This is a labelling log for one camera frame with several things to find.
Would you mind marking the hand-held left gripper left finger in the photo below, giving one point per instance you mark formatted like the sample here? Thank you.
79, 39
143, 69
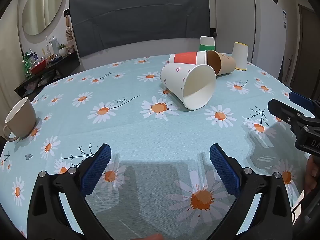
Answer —
96, 172

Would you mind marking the red bowl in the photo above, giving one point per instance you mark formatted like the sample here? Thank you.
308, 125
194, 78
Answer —
38, 67

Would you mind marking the daisy print tablecloth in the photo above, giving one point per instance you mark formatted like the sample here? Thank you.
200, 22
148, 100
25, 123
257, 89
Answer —
150, 142

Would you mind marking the oval wall mirror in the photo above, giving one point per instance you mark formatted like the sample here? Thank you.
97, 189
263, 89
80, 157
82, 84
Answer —
42, 5

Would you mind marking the beige ceramic mug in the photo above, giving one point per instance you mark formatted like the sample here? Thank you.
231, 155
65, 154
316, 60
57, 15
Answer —
25, 120

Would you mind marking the white refrigerator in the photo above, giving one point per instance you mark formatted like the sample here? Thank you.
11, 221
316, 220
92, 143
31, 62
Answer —
265, 30

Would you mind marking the yellow and white paper cup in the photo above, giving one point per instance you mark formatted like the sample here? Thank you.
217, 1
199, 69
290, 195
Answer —
239, 55

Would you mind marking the green and white paper cup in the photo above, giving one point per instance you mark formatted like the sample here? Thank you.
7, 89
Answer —
207, 47

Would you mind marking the dark grey hanging cloth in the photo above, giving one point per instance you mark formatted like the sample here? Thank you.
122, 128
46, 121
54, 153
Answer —
137, 12

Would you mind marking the green bottle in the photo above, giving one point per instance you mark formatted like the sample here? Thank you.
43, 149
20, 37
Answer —
26, 66

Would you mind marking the hanging scrub brush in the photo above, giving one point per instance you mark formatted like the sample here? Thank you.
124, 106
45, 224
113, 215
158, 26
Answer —
69, 33

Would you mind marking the white paper cup with hearts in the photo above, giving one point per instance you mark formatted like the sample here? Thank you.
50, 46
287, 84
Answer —
172, 77

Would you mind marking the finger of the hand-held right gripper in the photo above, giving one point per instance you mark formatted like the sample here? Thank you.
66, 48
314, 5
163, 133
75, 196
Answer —
300, 98
287, 115

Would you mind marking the small potted plant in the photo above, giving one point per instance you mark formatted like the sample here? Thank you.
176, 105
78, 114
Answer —
62, 50

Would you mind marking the black side counter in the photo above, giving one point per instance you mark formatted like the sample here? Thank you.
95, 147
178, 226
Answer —
71, 59

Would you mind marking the red and white paper cup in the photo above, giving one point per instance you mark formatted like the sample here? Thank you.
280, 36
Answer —
185, 58

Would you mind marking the brown paper cup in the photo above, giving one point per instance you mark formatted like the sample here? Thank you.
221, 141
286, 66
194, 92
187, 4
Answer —
227, 65

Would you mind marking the person's right hand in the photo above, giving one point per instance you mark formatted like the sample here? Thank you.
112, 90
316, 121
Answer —
312, 173

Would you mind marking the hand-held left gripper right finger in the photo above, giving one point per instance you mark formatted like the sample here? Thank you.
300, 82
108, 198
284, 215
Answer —
225, 172

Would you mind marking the white spray bottle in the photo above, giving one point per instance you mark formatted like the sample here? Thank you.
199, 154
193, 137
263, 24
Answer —
54, 46

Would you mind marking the brown door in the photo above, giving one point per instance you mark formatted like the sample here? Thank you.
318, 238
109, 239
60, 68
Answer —
305, 42

